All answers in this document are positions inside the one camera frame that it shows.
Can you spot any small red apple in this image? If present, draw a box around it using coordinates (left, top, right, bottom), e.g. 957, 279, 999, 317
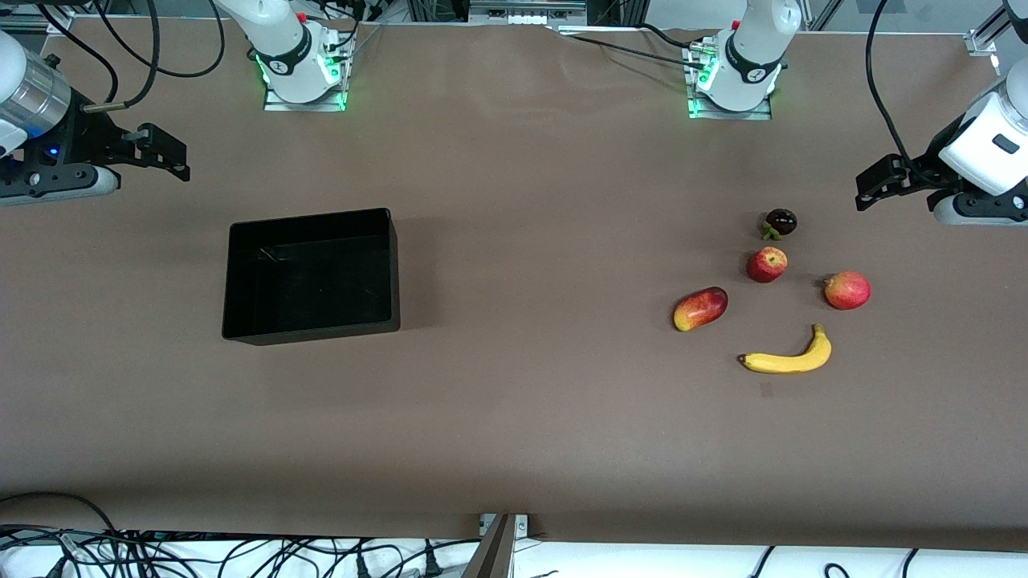
746, 246, 789, 284

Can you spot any black plastic box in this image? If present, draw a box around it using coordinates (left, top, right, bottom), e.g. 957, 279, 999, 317
222, 208, 401, 347

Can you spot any yellow banana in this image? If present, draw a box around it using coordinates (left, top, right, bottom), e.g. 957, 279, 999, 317
738, 324, 833, 375

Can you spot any red apple right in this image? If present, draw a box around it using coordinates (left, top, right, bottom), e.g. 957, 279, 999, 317
822, 271, 872, 311

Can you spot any dark purple mangosteen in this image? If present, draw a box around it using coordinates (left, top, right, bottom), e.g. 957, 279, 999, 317
760, 208, 798, 242

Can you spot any aluminium corner profile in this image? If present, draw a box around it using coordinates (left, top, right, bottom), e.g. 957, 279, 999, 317
966, 0, 1014, 57

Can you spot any red yellow mango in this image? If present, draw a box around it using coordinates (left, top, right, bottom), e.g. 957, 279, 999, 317
673, 287, 729, 332

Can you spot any white power strip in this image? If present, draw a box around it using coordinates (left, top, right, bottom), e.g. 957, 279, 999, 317
470, 0, 588, 26

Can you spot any grey metal strut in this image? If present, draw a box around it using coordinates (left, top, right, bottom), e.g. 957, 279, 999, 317
460, 514, 516, 578

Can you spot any black looping arm cable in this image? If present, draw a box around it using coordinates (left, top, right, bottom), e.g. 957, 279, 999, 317
95, 0, 226, 80

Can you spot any short black arm cable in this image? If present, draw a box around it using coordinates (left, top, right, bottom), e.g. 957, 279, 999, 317
35, 2, 121, 83

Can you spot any black cable with brass plug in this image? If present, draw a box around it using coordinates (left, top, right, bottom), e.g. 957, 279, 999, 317
80, 0, 161, 114

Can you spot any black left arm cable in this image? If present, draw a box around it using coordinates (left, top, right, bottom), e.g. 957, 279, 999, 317
865, 0, 937, 182

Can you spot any aluminium arm base plate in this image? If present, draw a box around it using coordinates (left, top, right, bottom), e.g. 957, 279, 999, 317
263, 32, 349, 112
687, 42, 773, 121

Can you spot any short black table cable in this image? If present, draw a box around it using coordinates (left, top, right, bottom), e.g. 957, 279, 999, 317
638, 22, 704, 51

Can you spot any long black table cable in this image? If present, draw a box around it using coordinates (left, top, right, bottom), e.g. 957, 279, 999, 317
550, 24, 708, 65

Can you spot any black arched floor cable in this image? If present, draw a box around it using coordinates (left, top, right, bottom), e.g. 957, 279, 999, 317
0, 491, 121, 537

